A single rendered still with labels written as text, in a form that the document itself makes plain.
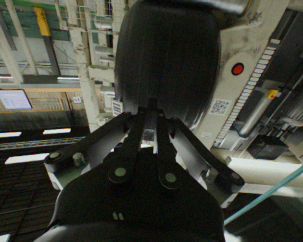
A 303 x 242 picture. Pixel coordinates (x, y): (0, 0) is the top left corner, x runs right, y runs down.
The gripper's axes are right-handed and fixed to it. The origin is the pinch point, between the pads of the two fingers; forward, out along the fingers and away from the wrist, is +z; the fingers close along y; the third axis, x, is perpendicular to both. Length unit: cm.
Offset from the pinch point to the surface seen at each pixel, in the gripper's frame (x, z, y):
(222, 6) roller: 22.9, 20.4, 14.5
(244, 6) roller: 23.4, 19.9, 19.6
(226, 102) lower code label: -3.6, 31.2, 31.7
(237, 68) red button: 9.7, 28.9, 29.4
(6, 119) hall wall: -486, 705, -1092
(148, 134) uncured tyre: -14.2, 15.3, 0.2
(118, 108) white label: -5.5, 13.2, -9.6
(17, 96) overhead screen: -104, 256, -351
